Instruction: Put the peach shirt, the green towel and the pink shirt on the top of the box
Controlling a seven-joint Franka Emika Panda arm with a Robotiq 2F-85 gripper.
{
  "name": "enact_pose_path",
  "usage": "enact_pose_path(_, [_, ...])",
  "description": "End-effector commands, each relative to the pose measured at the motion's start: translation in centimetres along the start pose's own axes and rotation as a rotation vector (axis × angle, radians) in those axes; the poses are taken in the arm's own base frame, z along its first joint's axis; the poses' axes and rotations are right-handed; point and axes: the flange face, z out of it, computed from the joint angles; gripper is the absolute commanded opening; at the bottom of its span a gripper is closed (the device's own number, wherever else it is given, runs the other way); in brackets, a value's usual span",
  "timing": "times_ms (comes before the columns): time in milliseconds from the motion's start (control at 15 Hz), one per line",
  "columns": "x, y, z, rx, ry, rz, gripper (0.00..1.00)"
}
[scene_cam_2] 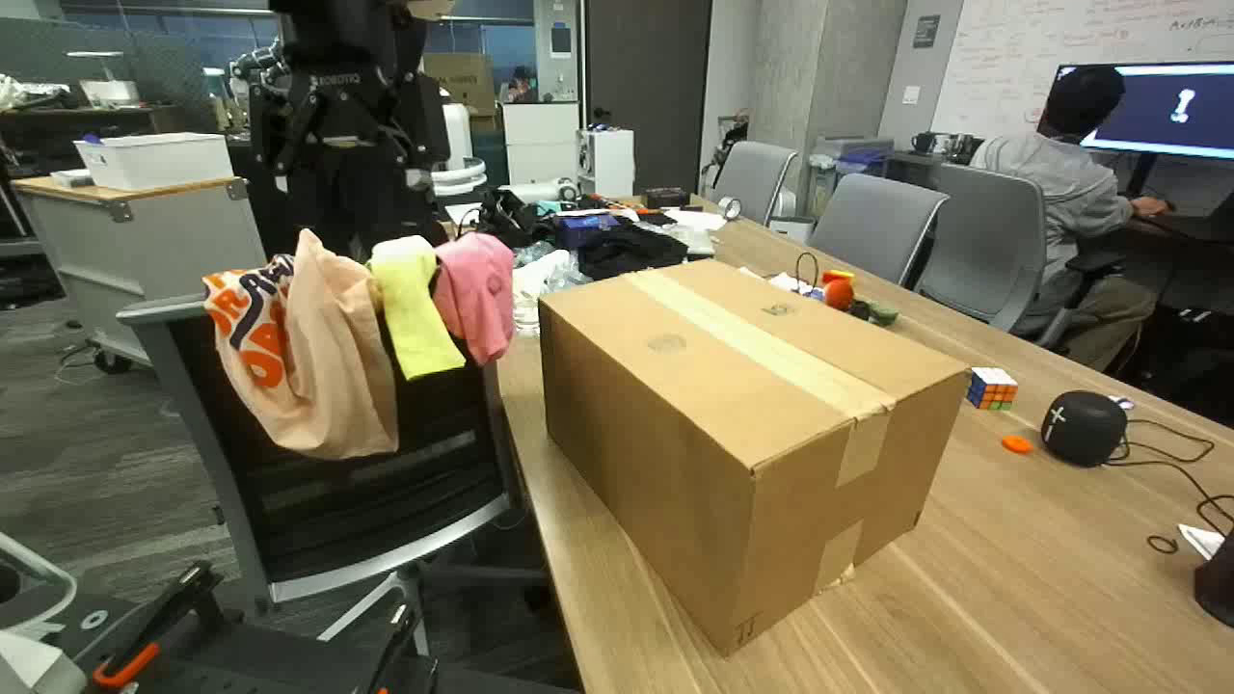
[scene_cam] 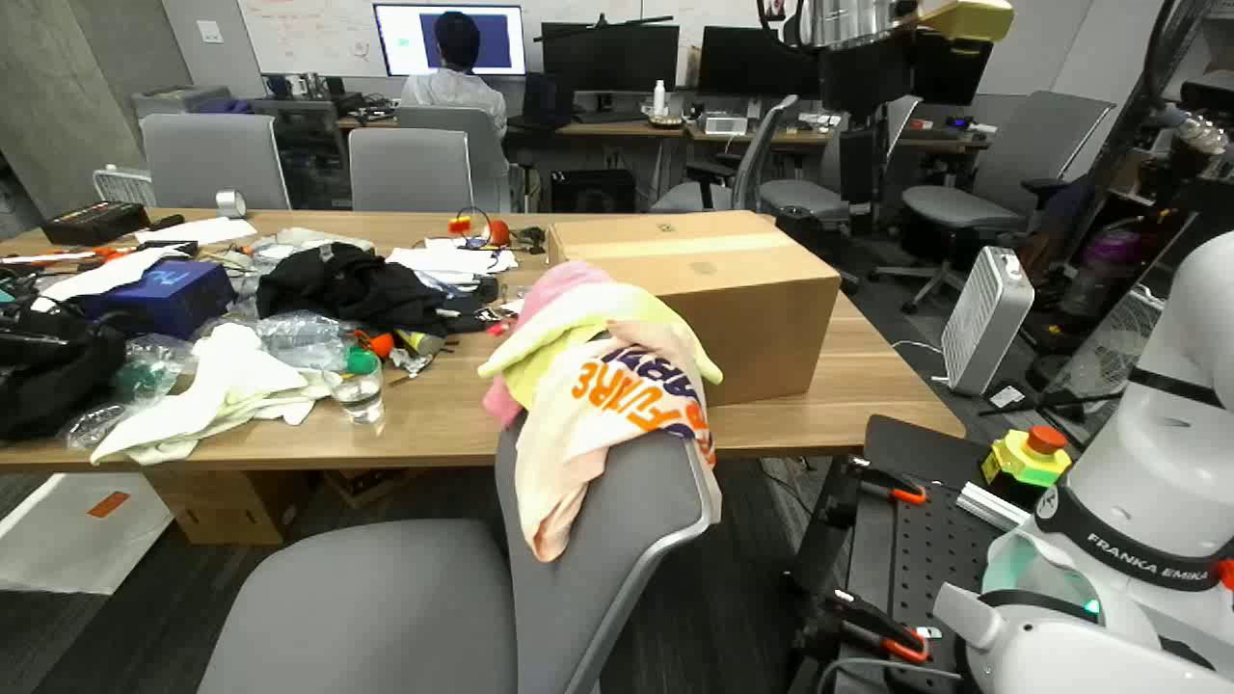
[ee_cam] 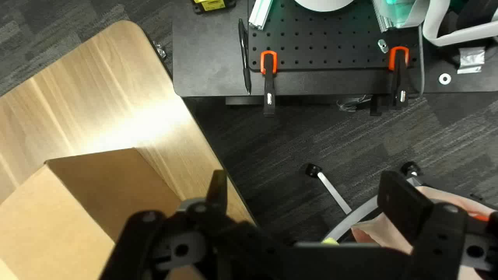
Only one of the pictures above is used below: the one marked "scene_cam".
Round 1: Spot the crumpled clear plastic bag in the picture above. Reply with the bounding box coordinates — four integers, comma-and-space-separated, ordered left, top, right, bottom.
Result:
60, 330, 199, 455

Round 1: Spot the brown cardboard box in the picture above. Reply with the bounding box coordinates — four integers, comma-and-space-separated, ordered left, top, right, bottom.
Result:
544, 208, 843, 405

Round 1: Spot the black clothing pile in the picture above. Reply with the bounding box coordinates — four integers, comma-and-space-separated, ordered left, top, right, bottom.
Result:
255, 238, 502, 339

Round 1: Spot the white papers stack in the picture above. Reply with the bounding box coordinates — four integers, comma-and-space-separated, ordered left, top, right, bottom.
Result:
380, 237, 521, 296

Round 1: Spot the white cloth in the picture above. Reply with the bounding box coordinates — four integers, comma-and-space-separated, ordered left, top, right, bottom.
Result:
89, 319, 337, 467

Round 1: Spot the dark blue box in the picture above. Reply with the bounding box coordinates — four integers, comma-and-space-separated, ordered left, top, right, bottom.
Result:
70, 253, 242, 343

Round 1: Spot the black bag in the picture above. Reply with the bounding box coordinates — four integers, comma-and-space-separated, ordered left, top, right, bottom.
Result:
0, 306, 130, 441

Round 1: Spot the black computer monitor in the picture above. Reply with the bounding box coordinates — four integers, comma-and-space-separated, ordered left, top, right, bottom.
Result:
693, 23, 828, 99
821, 35, 994, 107
537, 16, 681, 91

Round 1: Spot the pink shirt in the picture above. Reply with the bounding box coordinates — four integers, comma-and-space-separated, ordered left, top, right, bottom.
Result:
476, 258, 618, 432

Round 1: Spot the grey swivel chair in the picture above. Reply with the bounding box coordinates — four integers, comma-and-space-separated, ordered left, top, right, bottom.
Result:
756, 89, 924, 247
646, 89, 800, 217
897, 89, 1116, 247

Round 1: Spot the monitor with lit blue screen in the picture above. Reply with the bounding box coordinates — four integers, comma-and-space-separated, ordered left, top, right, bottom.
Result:
368, 0, 530, 80

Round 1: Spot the peach shirt with orange print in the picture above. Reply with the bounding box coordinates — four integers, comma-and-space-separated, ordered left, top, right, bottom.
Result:
514, 312, 726, 568

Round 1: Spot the yellow emergency stop button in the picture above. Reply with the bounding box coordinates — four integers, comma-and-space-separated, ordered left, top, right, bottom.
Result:
979, 422, 1074, 494

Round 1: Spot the white space heater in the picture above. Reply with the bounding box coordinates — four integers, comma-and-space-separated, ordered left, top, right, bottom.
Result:
936, 242, 1037, 401

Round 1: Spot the black flat device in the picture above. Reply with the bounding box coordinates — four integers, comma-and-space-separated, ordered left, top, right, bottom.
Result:
37, 201, 154, 251

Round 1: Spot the white paper sheet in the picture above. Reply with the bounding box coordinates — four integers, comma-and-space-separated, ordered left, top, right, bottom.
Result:
31, 242, 193, 312

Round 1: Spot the seated person in grey shirt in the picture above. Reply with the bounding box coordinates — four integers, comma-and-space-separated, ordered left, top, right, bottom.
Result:
389, 7, 514, 138

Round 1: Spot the clear plastic bottle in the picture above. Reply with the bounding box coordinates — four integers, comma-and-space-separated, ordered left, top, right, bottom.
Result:
326, 343, 389, 427

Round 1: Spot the yellow wrist camera mount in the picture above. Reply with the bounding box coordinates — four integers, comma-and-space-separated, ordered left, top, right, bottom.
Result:
915, 0, 1017, 43

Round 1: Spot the orange-handled black clamp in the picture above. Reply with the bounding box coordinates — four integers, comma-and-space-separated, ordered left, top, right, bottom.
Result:
843, 455, 931, 509
826, 586, 942, 670

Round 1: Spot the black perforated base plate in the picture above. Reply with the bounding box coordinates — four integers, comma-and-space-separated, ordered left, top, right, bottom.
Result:
791, 413, 1021, 694

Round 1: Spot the grey office chair with metal frame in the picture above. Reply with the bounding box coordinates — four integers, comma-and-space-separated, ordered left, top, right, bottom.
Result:
195, 415, 726, 694

